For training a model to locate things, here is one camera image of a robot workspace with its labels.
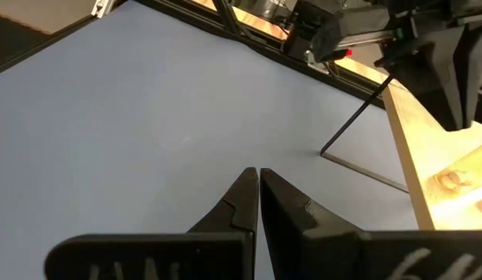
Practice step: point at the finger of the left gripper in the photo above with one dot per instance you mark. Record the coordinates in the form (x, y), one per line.
(478, 70)
(439, 85)

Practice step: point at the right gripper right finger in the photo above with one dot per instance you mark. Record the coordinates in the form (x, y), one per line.
(295, 233)

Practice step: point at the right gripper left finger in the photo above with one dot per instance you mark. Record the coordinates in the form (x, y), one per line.
(233, 218)

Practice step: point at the wooden shelf black metal legs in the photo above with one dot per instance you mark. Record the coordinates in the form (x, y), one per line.
(416, 148)

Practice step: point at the blue-grey table mat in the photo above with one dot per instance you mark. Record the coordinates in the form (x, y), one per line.
(128, 136)

